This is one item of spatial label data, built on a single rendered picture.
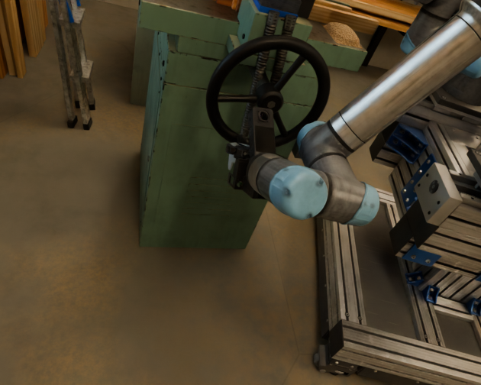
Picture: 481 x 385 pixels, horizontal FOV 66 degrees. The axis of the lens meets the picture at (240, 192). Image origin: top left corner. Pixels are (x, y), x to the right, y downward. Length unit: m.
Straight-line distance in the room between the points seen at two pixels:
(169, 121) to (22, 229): 0.75
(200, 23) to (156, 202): 0.62
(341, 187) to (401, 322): 0.91
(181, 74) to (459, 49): 0.63
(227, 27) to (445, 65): 0.52
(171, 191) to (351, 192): 0.78
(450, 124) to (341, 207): 0.90
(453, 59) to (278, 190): 0.33
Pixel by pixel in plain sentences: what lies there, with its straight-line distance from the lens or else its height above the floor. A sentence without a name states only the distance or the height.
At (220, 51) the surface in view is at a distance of 0.99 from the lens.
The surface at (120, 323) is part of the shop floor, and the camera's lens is 1.33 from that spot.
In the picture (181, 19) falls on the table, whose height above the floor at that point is 0.88.
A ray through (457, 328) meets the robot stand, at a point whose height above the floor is 0.21.
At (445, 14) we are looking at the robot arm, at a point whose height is 1.05.
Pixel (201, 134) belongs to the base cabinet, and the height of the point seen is 0.57.
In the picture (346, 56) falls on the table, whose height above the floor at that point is 0.88.
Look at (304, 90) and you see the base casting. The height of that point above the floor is 0.76.
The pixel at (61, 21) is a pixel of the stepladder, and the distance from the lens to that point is 1.80.
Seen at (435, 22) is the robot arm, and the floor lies 1.02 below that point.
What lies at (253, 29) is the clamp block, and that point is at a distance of 0.88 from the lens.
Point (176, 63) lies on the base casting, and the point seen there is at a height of 0.77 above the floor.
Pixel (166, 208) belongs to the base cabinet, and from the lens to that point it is 1.32.
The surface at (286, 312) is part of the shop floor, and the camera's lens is 1.48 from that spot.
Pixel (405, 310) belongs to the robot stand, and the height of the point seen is 0.21.
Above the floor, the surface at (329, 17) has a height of 0.92.
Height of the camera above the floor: 1.20
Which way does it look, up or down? 41 degrees down
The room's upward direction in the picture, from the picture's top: 21 degrees clockwise
